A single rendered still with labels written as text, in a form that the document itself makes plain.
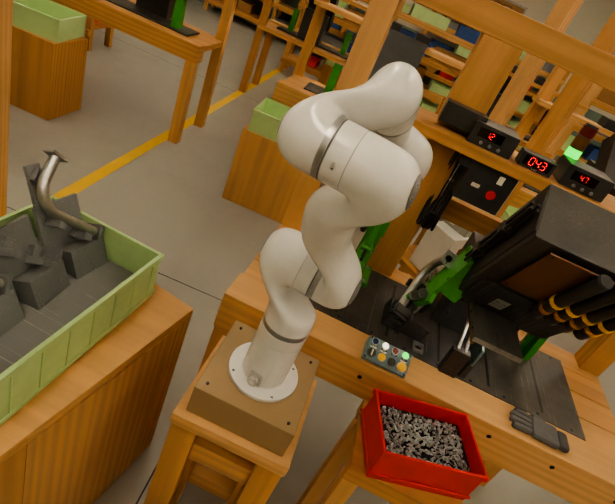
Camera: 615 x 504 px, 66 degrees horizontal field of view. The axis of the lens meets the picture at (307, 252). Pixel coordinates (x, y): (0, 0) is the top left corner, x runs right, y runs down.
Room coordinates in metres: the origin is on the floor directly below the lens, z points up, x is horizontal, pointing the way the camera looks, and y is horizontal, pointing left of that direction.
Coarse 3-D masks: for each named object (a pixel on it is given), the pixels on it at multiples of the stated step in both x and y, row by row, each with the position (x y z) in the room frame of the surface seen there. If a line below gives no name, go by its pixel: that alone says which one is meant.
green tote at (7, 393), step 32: (0, 224) 0.99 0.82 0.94; (32, 224) 1.11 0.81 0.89; (128, 256) 1.16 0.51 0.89; (160, 256) 1.14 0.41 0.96; (128, 288) 0.99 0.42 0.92; (96, 320) 0.87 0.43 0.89; (32, 352) 0.65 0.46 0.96; (64, 352) 0.76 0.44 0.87; (0, 384) 0.57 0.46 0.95; (32, 384) 0.66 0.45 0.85; (0, 416) 0.57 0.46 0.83
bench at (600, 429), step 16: (256, 256) 1.48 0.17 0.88; (256, 272) 1.38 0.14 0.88; (400, 272) 1.83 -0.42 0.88; (208, 352) 1.19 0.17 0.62; (544, 352) 1.71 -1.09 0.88; (560, 352) 1.77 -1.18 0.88; (576, 368) 1.70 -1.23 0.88; (576, 384) 1.59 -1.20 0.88; (592, 384) 1.64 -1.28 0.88; (576, 400) 1.48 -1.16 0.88; (592, 400) 1.53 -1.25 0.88; (592, 416) 1.43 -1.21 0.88; (608, 416) 1.47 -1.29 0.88; (592, 432) 1.34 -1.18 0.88; (608, 432) 1.38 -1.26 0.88; (608, 448) 1.29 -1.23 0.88
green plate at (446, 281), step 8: (464, 256) 1.45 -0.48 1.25; (456, 264) 1.44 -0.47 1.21; (464, 264) 1.39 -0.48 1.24; (440, 272) 1.48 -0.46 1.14; (448, 272) 1.43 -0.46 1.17; (456, 272) 1.38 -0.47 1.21; (464, 272) 1.39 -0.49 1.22; (432, 280) 1.47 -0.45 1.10; (440, 280) 1.42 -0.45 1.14; (448, 280) 1.38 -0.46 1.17; (456, 280) 1.39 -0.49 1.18; (432, 288) 1.42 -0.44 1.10; (440, 288) 1.38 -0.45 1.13; (448, 288) 1.39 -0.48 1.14; (456, 288) 1.39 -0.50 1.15; (448, 296) 1.39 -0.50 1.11; (456, 296) 1.39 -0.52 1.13
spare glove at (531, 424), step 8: (512, 416) 1.19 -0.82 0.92; (520, 416) 1.20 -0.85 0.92; (528, 416) 1.22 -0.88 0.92; (536, 416) 1.24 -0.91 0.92; (512, 424) 1.16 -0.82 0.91; (520, 424) 1.16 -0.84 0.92; (528, 424) 1.18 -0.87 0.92; (536, 424) 1.19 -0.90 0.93; (544, 424) 1.21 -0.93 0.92; (528, 432) 1.15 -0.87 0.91; (536, 432) 1.16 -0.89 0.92; (544, 432) 1.17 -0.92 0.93; (552, 432) 1.19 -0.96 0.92; (560, 432) 1.21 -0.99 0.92; (544, 440) 1.15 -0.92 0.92; (552, 440) 1.15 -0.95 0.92; (560, 440) 1.17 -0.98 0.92; (560, 448) 1.15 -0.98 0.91; (568, 448) 1.15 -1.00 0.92
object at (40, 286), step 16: (16, 224) 0.93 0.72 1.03; (16, 240) 0.91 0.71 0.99; (32, 240) 0.96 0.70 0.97; (0, 256) 0.85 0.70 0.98; (0, 272) 0.84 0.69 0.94; (16, 272) 0.88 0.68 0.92; (32, 272) 0.90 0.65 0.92; (48, 272) 0.93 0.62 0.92; (64, 272) 0.98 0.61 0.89; (16, 288) 0.86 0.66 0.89; (32, 288) 0.86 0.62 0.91; (48, 288) 0.91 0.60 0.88; (64, 288) 0.96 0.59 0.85; (32, 304) 0.86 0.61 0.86
